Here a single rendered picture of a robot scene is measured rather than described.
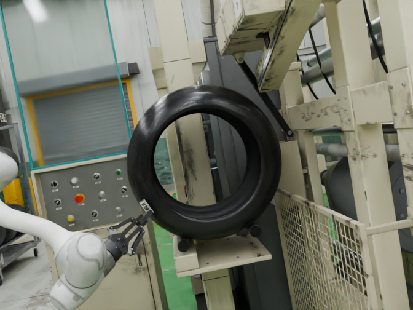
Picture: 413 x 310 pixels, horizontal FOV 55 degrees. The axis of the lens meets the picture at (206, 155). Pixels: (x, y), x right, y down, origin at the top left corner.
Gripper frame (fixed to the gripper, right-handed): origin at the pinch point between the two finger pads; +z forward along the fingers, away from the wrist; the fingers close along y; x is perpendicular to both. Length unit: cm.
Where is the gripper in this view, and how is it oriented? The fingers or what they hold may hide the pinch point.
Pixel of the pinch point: (144, 218)
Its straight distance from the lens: 148.4
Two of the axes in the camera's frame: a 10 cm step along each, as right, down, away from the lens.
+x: 5.8, -4.1, -7.1
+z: 5.0, -5.0, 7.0
